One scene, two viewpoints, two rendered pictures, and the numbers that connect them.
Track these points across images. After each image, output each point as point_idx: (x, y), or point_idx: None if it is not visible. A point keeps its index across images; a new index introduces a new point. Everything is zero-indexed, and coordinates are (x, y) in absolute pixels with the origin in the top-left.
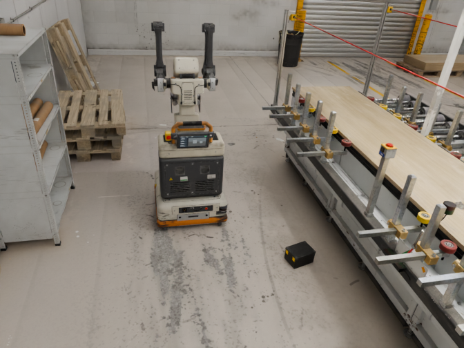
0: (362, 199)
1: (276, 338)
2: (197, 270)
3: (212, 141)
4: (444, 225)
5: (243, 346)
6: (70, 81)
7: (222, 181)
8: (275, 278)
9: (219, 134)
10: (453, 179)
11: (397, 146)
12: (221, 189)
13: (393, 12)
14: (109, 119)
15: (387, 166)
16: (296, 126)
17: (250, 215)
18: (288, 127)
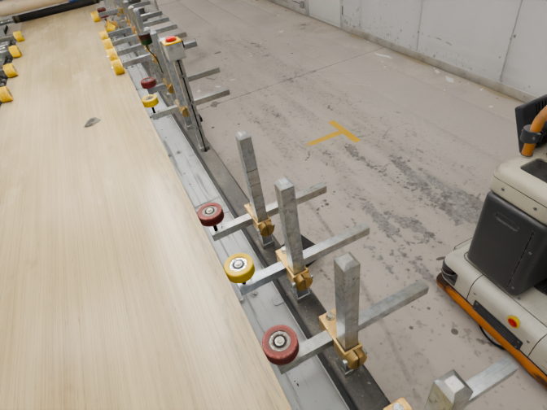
0: (199, 202)
1: (302, 176)
2: (416, 207)
3: (522, 151)
4: (135, 96)
5: (328, 163)
6: None
7: (474, 240)
8: (321, 227)
9: (542, 186)
10: (47, 168)
11: (81, 238)
12: (468, 251)
13: None
14: None
15: (150, 160)
16: (366, 314)
17: (410, 335)
18: (391, 296)
